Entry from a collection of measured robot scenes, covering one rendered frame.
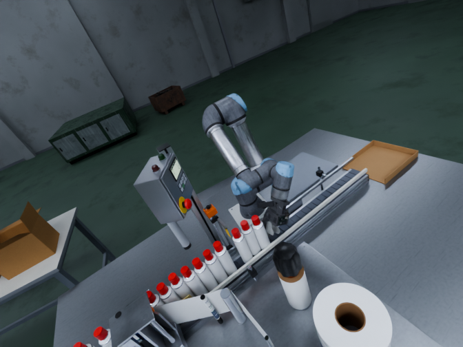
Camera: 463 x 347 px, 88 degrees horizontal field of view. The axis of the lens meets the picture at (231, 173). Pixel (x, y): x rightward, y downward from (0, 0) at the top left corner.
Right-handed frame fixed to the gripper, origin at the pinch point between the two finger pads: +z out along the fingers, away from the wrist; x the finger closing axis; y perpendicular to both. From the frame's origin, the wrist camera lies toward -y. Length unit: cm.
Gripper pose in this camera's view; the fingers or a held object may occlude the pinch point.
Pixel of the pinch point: (267, 233)
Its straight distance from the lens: 116.9
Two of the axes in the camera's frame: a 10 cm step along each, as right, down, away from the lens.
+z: -1.3, 9.4, 3.2
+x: 8.5, -0.6, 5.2
